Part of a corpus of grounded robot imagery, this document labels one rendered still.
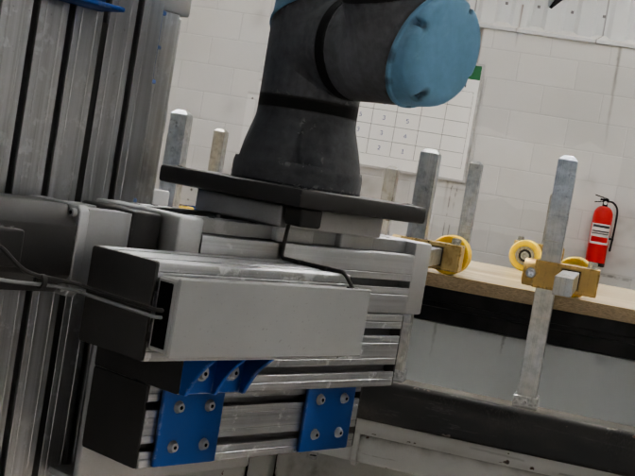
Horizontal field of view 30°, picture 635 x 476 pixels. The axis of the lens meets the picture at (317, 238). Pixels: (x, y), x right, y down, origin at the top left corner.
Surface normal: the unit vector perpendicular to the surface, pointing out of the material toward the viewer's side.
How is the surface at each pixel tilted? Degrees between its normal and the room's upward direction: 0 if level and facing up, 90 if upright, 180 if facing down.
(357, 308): 90
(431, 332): 90
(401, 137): 90
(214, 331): 90
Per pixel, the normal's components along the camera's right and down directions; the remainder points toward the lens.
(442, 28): 0.67, 0.27
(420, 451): -0.25, 0.01
